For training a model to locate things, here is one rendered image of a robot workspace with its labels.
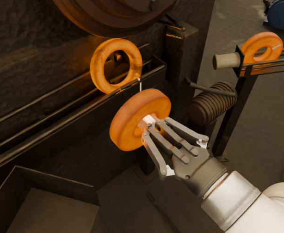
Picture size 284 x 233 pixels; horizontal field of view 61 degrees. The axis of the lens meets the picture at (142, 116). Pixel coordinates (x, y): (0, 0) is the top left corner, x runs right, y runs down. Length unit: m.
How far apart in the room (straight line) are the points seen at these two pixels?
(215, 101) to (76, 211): 0.68
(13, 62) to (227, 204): 0.58
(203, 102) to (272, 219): 0.68
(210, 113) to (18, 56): 0.72
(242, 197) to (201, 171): 0.07
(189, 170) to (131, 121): 0.14
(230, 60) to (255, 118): 0.87
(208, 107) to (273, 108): 0.97
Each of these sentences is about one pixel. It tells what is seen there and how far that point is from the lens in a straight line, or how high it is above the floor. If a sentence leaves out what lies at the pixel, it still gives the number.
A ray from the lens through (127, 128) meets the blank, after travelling 0.48.
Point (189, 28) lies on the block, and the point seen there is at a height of 0.80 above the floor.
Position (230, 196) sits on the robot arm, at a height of 0.87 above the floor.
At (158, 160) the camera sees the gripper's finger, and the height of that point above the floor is 0.85.
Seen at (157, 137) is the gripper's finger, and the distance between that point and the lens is 0.48.
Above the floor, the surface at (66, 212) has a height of 0.61.
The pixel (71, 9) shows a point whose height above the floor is 1.00.
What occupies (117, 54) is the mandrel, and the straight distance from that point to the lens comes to 0.87.
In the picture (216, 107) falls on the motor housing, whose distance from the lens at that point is 1.05.
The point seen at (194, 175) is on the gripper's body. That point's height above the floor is 0.86.
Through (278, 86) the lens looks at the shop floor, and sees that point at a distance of 2.14.
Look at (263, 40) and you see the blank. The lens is 1.01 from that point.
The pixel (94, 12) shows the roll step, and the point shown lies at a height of 0.99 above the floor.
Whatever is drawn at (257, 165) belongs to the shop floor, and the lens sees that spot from 1.58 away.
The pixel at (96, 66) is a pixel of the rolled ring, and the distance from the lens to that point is 0.75.
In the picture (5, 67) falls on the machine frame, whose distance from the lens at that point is 0.69.
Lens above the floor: 1.23
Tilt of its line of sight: 48 degrees down
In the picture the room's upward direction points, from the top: straight up
